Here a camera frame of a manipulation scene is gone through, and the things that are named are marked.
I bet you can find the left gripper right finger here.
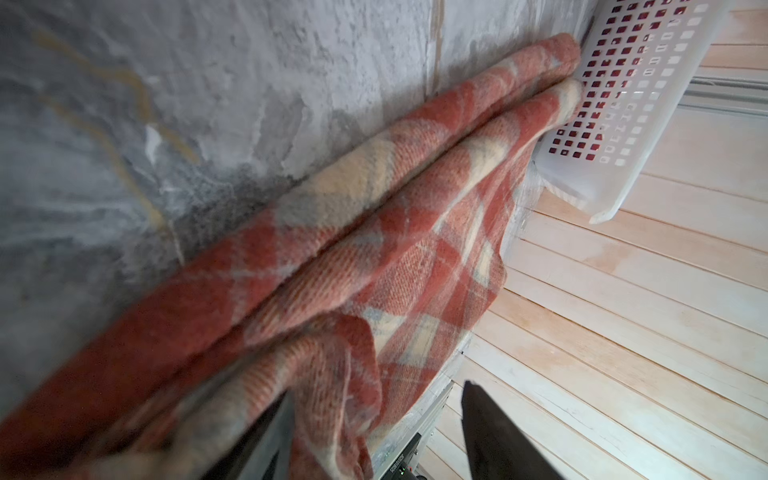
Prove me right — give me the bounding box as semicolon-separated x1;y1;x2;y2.
461;381;564;480

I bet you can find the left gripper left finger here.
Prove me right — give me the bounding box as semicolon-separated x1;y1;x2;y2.
204;392;294;480

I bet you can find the red plaid skirt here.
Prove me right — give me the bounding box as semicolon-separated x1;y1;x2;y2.
1;33;583;479

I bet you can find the white plastic basket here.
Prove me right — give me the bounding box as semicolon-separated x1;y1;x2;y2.
534;0;730;224

